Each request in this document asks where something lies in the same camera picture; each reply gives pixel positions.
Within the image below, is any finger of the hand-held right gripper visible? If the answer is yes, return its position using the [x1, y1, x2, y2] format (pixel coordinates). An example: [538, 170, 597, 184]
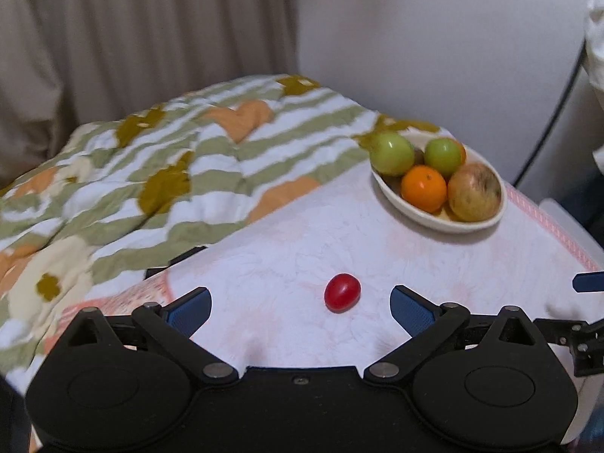
[572, 271, 604, 294]
[533, 316, 604, 378]

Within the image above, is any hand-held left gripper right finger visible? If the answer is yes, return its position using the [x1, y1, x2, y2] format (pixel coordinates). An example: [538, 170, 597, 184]
[364, 285, 543, 381]

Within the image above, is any large green apple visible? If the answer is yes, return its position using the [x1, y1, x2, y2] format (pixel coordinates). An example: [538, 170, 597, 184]
[369, 132, 417, 176]

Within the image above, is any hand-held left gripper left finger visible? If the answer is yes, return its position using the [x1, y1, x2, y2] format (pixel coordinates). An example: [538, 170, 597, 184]
[61, 286, 239, 384]

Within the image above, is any cream oval bowl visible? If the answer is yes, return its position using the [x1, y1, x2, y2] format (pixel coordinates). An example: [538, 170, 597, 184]
[370, 127, 508, 233]

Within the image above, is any beige curtain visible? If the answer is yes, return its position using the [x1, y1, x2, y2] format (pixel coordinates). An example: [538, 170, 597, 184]
[0, 0, 303, 190]

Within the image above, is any small green apple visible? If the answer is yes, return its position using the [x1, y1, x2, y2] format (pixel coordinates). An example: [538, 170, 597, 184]
[424, 138, 464, 179]

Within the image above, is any white hanging cloth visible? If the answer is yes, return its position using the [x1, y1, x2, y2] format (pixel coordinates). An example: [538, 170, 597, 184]
[582, 0, 604, 175]

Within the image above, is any large orange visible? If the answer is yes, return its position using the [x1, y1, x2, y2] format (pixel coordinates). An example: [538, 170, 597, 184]
[401, 164, 447, 213]

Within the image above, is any black cable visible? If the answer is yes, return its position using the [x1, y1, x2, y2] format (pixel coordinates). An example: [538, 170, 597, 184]
[512, 42, 588, 187]

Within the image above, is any green striped flower quilt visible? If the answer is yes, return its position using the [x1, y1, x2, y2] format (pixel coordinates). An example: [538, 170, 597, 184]
[0, 74, 442, 388]

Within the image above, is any oval red tomato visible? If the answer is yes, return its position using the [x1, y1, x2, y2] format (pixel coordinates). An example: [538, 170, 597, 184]
[324, 273, 362, 313]

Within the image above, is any red yellow apple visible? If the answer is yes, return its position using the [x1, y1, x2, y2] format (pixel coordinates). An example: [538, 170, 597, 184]
[447, 162, 502, 222]

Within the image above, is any dark blue cloth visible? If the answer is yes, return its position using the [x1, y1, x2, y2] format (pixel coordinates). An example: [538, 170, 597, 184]
[559, 167, 604, 246]

